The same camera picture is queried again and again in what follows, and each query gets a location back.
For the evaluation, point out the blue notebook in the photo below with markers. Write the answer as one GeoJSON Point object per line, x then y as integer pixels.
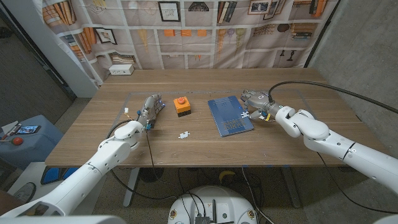
{"type": "Point", "coordinates": [228, 116]}

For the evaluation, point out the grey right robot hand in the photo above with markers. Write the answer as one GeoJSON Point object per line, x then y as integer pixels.
{"type": "Point", "coordinates": [262, 102]}

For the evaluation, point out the printed bookshelf backdrop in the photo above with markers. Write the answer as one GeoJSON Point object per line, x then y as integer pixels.
{"type": "Point", "coordinates": [186, 46]}

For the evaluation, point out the smartphone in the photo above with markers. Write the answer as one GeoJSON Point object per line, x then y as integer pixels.
{"type": "Point", "coordinates": [28, 129]}

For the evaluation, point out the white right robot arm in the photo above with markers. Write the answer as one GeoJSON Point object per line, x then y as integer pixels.
{"type": "Point", "coordinates": [317, 130]}

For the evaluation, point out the yellow curved object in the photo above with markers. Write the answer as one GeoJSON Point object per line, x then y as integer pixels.
{"type": "Point", "coordinates": [226, 174]}

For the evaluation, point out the white table leg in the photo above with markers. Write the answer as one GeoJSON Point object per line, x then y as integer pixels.
{"type": "Point", "coordinates": [130, 189]}

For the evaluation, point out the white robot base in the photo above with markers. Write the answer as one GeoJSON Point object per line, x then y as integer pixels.
{"type": "Point", "coordinates": [214, 202]}

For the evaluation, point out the red ball knob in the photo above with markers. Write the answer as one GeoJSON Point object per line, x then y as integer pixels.
{"type": "Point", "coordinates": [17, 141]}

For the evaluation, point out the white robot torso edge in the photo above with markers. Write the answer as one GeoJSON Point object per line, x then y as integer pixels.
{"type": "Point", "coordinates": [62, 220]}

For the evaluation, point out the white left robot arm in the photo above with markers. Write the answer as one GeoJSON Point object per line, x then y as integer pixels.
{"type": "Point", "coordinates": [102, 158]}

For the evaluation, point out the black round fan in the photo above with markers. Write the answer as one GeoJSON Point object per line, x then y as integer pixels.
{"type": "Point", "coordinates": [151, 175]}

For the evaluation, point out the grey table leg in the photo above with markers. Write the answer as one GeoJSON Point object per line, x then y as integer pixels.
{"type": "Point", "coordinates": [292, 189]}

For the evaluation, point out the black backdrop stand pole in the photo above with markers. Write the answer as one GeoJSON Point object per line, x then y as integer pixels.
{"type": "Point", "coordinates": [310, 56]}

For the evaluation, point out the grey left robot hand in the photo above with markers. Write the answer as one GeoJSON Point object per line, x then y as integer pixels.
{"type": "Point", "coordinates": [150, 110]}

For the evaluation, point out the white power strip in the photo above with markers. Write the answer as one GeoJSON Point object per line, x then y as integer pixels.
{"type": "Point", "coordinates": [121, 69]}

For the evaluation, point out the white platform with blue pads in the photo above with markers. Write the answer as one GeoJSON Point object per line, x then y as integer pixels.
{"type": "Point", "coordinates": [51, 175]}

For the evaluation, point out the orange emergency button box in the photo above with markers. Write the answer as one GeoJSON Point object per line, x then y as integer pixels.
{"type": "Point", "coordinates": [182, 107]}

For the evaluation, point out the white puzzle piece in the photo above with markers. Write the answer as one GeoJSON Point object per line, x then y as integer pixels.
{"type": "Point", "coordinates": [184, 135]}
{"type": "Point", "coordinates": [245, 114]}

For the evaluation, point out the white paper sheet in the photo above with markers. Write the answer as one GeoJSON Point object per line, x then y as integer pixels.
{"type": "Point", "coordinates": [8, 127]}

